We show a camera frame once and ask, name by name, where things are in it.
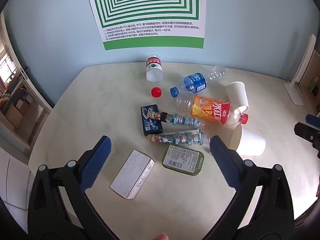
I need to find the green striped eye chart poster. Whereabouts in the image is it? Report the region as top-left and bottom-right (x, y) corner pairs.
(89, 0), (206, 50)

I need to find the white gold-edged carton box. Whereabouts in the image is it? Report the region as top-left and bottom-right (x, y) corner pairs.
(110, 149), (155, 200)

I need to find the clear empty bottle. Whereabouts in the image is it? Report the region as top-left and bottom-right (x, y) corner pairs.
(175, 92), (194, 112)

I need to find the blue label water bottle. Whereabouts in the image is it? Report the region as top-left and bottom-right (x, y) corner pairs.
(170, 65), (227, 98)

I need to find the person's left hand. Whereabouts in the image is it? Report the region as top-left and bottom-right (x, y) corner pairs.
(152, 233), (169, 240)

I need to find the orange iced tea bottle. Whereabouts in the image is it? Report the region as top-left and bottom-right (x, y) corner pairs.
(190, 95), (249, 127)

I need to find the cartoon drink bottle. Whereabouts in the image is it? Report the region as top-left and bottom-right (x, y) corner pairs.
(160, 112), (205, 129)
(146, 129), (210, 146)

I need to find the green mint tin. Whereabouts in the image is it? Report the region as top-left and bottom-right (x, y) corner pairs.
(162, 145), (204, 176)

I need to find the dark blue gum tin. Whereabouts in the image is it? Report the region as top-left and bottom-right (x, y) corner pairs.
(140, 104), (163, 136)

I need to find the white paper cup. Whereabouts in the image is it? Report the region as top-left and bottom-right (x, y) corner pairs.
(229, 124), (266, 157)
(226, 81), (249, 113)

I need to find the red label water bottle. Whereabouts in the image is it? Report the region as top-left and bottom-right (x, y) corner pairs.
(146, 55), (163, 83)

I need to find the red bottle cap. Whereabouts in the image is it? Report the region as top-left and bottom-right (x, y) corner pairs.
(151, 87), (162, 98)

